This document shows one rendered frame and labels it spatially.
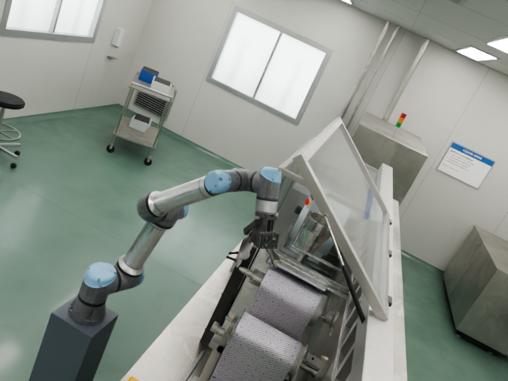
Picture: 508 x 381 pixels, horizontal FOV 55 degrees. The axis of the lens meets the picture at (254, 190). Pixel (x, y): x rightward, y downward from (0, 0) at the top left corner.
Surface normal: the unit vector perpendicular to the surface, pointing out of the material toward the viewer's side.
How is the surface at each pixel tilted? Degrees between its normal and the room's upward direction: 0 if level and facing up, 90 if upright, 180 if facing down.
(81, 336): 90
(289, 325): 92
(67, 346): 90
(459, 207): 90
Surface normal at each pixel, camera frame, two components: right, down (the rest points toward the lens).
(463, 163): -0.26, 0.24
